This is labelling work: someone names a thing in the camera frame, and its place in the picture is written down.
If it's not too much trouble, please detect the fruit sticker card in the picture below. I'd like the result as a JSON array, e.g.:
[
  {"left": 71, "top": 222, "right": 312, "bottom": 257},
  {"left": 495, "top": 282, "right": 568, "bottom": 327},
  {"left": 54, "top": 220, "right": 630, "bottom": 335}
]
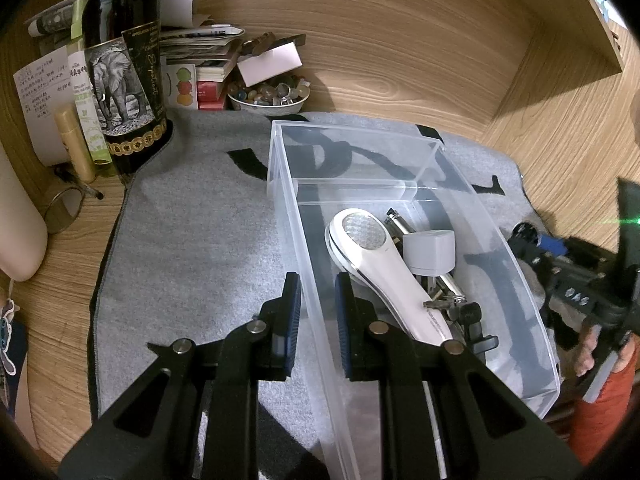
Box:
[{"left": 166, "top": 62, "right": 197, "bottom": 109}]

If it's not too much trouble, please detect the blue and white charm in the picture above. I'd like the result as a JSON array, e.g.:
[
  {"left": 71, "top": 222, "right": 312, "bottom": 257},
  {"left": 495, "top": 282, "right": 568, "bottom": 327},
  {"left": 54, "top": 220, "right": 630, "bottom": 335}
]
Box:
[{"left": 0, "top": 297, "right": 21, "bottom": 377}]

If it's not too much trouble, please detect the black pen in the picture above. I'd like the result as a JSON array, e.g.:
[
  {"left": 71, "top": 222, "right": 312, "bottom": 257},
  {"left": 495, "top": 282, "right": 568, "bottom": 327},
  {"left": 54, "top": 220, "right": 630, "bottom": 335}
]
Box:
[{"left": 54, "top": 166, "right": 105, "bottom": 200}]

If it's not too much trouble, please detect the bowl of beads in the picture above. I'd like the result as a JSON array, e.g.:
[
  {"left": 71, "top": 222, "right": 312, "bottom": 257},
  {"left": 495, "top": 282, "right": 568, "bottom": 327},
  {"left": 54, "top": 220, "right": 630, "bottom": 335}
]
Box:
[{"left": 227, "top": 72, "right": 312, "bottom": 116}]

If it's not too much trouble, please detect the handwritten note paper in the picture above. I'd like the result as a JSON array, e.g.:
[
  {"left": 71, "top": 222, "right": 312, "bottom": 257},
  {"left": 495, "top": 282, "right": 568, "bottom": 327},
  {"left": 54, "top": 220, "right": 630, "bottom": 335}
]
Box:
[{"left": 12, "top": 46, "right": 76, "bottom": 166}]

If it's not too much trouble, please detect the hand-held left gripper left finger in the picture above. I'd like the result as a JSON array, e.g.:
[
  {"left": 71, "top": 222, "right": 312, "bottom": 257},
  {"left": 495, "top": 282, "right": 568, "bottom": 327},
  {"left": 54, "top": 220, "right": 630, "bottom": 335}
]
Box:
[{"left": 57, "top": 270, "right": 303, "bottom": 480}]

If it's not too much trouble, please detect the person's right hand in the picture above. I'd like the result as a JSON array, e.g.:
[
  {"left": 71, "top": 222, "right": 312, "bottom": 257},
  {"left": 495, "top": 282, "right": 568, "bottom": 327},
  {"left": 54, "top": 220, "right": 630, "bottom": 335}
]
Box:
[{"left": 574, "top": 329, "right": 640, "bottom": 377}]

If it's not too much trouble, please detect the silver metal clip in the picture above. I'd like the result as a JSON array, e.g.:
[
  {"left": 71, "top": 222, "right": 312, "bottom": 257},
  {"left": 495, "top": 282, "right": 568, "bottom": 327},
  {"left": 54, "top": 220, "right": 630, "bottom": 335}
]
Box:
[{"left": 424, "top": 292, "right": 469, "bottom": 312}]

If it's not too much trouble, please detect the white handheld device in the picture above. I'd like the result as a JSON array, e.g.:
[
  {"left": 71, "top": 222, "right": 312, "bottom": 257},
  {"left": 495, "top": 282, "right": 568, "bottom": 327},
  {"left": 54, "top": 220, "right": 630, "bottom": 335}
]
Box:
[{"left": 325, "top": 207, "right": 463, "bottom": 350}]

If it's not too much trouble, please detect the stack of books and papers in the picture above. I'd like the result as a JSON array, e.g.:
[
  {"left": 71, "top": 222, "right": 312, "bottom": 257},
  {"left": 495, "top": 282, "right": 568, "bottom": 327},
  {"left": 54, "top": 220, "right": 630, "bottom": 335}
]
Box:
[{"left": 159, "top": 0, "right": 247, "bottom": 111}]

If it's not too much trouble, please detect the grey mat with black letters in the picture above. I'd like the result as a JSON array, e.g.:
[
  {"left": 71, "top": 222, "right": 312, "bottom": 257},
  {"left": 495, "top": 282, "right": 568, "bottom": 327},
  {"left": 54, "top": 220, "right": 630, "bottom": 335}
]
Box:
[{"left": 90, "top": 110, "right": 547, "bottom": 480}]

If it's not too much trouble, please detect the black clamp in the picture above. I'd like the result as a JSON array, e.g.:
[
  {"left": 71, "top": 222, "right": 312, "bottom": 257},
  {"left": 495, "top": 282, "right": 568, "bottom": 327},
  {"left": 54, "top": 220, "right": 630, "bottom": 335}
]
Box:
[{"left": 447, "top": 302, "right": 500, "bottom": 367}]

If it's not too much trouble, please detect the round metal-rimmed lens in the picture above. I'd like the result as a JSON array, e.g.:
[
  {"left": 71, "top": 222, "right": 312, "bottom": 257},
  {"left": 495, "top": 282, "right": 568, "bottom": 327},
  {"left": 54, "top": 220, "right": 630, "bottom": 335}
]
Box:
[{"left": 41, "top": 185, "right": 84, "bottom": 235}]

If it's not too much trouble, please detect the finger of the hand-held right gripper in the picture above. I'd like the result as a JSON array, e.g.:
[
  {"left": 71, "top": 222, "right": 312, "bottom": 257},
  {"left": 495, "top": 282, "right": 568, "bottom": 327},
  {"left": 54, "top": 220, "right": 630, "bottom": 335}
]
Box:
[{"left": 509, "top": 221, "right": 568, "bottom": 267}]

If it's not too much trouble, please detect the small white box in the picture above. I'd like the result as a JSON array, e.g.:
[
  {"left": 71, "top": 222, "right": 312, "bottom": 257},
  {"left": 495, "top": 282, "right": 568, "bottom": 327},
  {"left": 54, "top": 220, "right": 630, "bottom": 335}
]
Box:
[{"left": 236, "top": 41, "right": 304, "bottom": 87}]

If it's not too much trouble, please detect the rolled newspaper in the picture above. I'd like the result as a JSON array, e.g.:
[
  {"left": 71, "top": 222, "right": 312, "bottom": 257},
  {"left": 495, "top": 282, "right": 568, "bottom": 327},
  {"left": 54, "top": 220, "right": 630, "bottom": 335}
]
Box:
[{"left": 27, "top": 2, "right": 76, "bottom": 39}]

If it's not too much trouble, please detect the yellow tube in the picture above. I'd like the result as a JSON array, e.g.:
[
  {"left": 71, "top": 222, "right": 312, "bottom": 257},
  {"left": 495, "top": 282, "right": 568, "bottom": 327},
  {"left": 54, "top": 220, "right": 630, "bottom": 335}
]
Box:
[{"left": 54, "top": 106, "right": 97, "bottom": 185}]

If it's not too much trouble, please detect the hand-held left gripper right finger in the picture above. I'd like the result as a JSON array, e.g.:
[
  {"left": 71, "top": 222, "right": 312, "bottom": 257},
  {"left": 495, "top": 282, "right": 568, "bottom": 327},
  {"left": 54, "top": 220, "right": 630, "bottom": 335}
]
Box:
[{"left": 334, "top": 271, "right": 586, "bottom": 480}]

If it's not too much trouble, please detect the grey cube charger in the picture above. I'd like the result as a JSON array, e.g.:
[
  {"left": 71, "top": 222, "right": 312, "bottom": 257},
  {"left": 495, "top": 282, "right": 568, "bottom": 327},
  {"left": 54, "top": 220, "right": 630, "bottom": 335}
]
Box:
[{"left": 402, "top": 230, "right": 457, "bottom": 277}]

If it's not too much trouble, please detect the dark glass bottle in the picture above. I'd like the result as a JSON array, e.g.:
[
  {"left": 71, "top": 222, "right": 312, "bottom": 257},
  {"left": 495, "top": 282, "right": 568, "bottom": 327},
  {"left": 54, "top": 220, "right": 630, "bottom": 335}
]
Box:
[{"left": 81, "top": 0, "right": 174, "bottom": 177}]

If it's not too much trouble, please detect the clear plastic bin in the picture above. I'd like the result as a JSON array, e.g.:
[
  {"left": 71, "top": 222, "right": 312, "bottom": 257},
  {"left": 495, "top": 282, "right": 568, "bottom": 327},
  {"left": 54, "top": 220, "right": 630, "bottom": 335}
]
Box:
[{"left": 267, "top": 120, "right": 563, "bottom": 480}]

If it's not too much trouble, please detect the cream rounded object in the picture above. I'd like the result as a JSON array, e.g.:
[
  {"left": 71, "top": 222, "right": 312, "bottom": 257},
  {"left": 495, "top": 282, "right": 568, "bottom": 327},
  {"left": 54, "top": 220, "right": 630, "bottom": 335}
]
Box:
[{"left": 0, "top": 140, "right": 50, "bottom": 282}]

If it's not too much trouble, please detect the green white tube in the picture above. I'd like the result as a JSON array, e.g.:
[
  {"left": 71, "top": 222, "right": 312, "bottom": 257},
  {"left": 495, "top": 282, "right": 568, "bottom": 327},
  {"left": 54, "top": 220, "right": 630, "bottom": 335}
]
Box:
[{"left": 67, "top": 0, "right": 114, "bottom": 167}]

